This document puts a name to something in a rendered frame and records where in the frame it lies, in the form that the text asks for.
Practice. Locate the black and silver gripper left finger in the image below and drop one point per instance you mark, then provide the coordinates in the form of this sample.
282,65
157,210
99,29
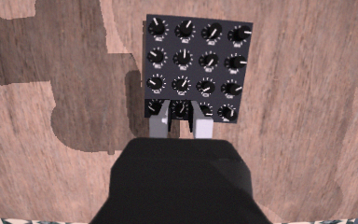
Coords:
160,125

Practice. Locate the black knob box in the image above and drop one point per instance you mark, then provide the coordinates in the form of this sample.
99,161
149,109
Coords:
184,65

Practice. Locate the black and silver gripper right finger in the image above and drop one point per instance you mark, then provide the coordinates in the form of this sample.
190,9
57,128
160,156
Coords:
200,126

